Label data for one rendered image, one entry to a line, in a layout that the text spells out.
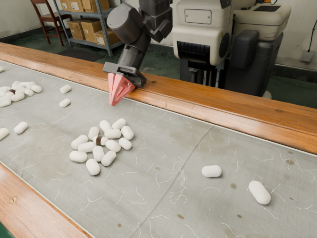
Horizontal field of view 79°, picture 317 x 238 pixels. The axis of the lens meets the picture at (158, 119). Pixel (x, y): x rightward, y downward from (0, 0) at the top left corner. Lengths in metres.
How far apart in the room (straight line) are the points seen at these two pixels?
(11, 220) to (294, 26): 2.26
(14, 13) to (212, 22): 4.76
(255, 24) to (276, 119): 0.71
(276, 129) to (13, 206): 0.47
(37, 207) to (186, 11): 0.83
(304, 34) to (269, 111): 1.84
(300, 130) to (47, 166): 0.49
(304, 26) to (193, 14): 1.49
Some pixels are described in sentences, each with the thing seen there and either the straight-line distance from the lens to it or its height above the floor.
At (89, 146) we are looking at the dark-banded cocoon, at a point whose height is 0.76.
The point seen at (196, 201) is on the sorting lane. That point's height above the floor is 0.74.
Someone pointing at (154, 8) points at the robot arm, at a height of 0.95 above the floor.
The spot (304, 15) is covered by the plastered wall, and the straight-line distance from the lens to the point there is 2.25.
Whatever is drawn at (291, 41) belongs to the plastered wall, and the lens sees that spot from 2.30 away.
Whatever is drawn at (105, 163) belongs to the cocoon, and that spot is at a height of 0.75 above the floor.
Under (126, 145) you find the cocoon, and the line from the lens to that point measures 0.38.
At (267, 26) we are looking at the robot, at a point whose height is 0.76.
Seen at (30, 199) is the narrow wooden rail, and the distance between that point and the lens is 0.37.
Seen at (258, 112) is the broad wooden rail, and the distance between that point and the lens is 0.46.
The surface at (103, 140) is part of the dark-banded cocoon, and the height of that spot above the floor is 0.76.
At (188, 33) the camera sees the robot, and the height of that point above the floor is 0.79.
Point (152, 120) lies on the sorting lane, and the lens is 0.45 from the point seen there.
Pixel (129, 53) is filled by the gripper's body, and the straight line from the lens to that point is 0.51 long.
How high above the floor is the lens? 1.03
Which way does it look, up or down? 39 degrees down
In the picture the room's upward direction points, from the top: 6 degrees counter-clockwise
